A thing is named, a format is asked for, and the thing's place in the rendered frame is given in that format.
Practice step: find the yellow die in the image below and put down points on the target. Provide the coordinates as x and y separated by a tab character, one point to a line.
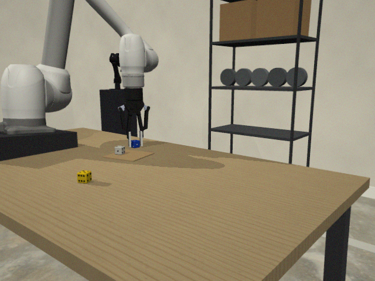
84	176

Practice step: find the blue die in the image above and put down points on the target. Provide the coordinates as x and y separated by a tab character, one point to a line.
135	144

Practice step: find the tan square mat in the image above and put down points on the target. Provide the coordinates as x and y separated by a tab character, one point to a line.
129	155

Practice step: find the white die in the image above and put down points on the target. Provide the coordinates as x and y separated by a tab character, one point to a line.
119	150

